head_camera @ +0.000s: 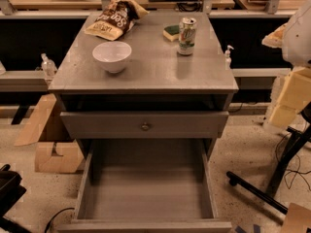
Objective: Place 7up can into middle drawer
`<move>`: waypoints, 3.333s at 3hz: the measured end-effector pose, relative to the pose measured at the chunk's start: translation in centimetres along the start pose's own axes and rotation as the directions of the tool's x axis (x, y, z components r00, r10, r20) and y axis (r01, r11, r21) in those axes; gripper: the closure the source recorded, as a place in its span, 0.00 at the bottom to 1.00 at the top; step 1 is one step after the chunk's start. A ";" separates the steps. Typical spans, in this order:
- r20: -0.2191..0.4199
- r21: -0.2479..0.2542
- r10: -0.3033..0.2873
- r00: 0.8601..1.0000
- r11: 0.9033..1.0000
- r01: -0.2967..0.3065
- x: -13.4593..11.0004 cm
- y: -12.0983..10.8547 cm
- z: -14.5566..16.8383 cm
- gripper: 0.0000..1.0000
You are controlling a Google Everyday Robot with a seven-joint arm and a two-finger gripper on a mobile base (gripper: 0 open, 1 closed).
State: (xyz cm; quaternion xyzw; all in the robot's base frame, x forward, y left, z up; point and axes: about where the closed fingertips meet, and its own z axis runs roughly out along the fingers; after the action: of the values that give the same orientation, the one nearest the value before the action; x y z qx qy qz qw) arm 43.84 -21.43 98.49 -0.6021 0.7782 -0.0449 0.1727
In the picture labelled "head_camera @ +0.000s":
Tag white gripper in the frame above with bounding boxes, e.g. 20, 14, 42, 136
261, 23, 311, 128

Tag green 7up soda can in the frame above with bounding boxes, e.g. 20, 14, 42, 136
178, 17, 197, 55

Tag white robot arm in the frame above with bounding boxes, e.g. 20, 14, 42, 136
261, 0, 311, 130

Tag grey wooden drawer cabinet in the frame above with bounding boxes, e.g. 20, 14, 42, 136
49, 12, 238, 153

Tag open grey bottom drawer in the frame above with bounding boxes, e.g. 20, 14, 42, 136
57, 139, 231, 233

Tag closed grey drawer with knob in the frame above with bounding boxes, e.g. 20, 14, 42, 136
60, 111, 228, 139

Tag yellow green sponge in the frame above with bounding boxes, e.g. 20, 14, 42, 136
163, 25, 179, 42

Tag black office chair base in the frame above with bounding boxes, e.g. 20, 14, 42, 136
225, 104, 311, 216

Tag white ceramic bowl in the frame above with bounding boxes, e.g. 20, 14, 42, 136
92, 41, 132, 73

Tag brown chip bag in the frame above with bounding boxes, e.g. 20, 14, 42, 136
86, 0, 149, 41

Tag cardboard box pieces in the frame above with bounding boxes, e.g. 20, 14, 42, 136
15, 94, 84, 174

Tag clear plastic bottle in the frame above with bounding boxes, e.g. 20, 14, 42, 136
41, 53, 57, 79

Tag black object lower left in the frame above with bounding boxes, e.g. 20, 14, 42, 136
0, 164, 31, 233

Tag black floor cable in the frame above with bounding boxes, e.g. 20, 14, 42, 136
44, 207, 76, 233

